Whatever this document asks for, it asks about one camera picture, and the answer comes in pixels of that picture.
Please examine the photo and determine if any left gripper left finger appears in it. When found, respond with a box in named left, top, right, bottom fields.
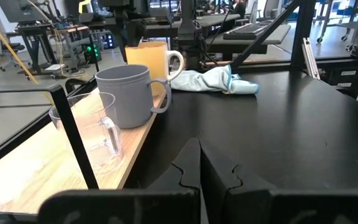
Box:
left=37, top=138, right=202, bottom=224

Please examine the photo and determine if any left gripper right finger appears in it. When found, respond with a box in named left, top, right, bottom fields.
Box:
left=200, top=138, right=358, bottom=224

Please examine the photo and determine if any clear glass mug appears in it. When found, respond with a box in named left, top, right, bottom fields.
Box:
left=48, top=91, right=126, bottom=175

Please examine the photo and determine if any grey plastic mug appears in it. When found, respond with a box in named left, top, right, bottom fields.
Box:
left=94, top=63, right=173, bottom=129

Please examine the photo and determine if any yellow and white ceramic mug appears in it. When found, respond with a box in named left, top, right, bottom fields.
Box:
left=124, top=40, right=185, bottom=98

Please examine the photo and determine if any light blue cloth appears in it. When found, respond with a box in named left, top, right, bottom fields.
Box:
left=169, top=64, right=260, bottom=95

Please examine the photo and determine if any silver aluminium extrusion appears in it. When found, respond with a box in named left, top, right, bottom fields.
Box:
left=301, top=37, right=321, bottom=80

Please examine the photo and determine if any computer tower with green lights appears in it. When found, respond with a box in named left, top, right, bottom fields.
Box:
left=83, top=43, right=101, bottom=65

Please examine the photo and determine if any grey keyboard desk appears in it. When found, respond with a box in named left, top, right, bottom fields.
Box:
left=204, top=22, right=292, bottom=54

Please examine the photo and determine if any black keyboard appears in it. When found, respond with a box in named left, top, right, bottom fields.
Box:
left=223, top=21, right=275, bottom=40

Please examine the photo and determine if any computer tower with blue lights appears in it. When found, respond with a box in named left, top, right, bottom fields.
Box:
left=102, top=32, right=116, bottom=49

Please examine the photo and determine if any black standing desk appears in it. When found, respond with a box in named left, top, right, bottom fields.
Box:
left=15, top=23, right=59, bottom=76

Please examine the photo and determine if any grey office chair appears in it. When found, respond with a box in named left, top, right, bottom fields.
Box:
left=0, top=24, right=27, bottom=73

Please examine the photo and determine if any black computer monitor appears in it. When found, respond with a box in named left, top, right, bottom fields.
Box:
left=0, top=0, right=48, bottom=23

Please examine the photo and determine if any wooden shelf with black frame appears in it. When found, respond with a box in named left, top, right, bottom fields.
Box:
left=0, top=34, right=168, bottom=216

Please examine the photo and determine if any black table corner handle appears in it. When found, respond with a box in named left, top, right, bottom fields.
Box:
left=64, top=77, right=88, bottom=95

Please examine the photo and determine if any black diagonal frame strut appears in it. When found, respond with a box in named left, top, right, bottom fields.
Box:
left=229, top=0, right=303, bottom=71

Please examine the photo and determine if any black upright frame post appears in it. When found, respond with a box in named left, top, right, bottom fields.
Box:
left=290, top=0, right=318, bottom=68

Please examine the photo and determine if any yellow hanging cable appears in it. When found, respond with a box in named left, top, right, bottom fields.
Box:
left=0, top=1, right=56, bottom=105

